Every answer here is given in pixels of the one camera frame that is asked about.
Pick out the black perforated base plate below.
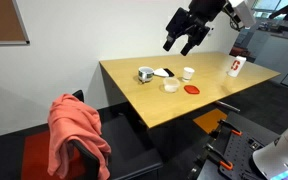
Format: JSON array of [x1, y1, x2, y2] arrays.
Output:
[[197, 111, 282, 180]]

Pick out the clear plastic bowl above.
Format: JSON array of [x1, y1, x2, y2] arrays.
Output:
[[162, 77, 181, 94]]

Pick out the white tumbler with red logo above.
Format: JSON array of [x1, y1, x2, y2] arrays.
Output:
[[227, 55, 247, 78]]

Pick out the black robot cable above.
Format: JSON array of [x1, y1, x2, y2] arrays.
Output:
[[229, 12, 242, 33]]

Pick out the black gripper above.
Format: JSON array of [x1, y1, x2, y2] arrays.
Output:
[[162, 0, 227, 57]]

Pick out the grey metal table foot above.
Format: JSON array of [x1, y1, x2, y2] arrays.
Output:
[[215, 99, 242, 113]]

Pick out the salmon pink cloth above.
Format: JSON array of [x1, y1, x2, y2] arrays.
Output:
[[47, 93, 112, 180]]

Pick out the red chair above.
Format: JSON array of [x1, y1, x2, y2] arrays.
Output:
[[229, 45, 250, 57]]

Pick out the white paper cup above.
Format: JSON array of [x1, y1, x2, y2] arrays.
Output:
[[182, 66, 196, 83]]

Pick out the white hand brush black bristles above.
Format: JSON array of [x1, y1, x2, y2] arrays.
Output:
[[153, 67, 175, 78]]

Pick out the black office chair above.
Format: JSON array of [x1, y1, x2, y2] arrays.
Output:
[[67, 89, 164, 180]]

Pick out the black clamp with orange tip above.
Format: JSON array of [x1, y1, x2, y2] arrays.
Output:
[[205, 143, 234, 171], [217, 118, 243, 137]]

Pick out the cork board with grey frame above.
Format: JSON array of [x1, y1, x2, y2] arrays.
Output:
[[0, 0, 31, 46]]

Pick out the white mug with green band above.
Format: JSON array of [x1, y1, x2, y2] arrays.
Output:
[[137, 66, 155, 84]]

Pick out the orange plastic lid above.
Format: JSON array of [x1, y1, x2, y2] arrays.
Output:
[[183, 84, 201, 95]]

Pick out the grey cabinet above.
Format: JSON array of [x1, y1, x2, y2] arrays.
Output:
[[252, 29, 288, 92]]

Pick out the black overhead bar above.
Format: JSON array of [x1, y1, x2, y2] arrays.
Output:
[[268, 0, 288, 19]]

